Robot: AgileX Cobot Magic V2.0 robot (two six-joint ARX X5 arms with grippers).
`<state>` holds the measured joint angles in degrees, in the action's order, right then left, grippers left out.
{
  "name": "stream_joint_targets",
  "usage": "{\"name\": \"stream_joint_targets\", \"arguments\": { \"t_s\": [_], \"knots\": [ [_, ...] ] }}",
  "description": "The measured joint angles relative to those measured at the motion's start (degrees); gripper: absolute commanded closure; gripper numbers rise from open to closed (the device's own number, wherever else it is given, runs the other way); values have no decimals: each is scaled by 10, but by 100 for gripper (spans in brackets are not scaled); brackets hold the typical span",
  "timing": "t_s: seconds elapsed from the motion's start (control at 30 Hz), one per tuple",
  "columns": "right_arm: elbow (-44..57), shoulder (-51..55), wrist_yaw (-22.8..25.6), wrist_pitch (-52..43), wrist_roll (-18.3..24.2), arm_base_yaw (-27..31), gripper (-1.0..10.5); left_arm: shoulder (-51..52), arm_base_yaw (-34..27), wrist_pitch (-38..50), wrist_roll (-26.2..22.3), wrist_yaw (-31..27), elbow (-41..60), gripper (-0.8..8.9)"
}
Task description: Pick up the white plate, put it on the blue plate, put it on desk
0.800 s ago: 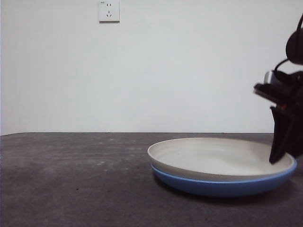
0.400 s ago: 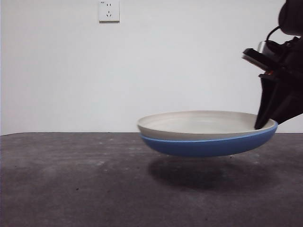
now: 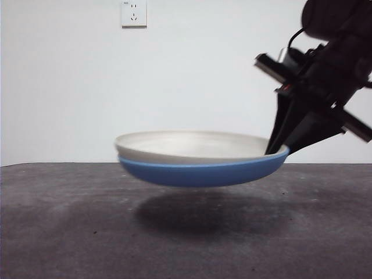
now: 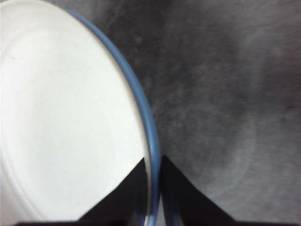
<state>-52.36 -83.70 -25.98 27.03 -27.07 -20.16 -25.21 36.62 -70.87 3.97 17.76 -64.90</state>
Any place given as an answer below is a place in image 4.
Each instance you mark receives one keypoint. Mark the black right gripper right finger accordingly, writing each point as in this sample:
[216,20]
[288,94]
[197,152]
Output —
[185,202]

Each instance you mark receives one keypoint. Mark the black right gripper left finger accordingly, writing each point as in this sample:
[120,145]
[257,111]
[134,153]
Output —
[127,202]

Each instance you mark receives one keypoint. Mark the blue round plate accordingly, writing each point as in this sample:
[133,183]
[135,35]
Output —
[150,122]

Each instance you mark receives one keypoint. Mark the white round plate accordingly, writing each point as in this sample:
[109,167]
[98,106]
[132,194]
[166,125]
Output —
[65,106]

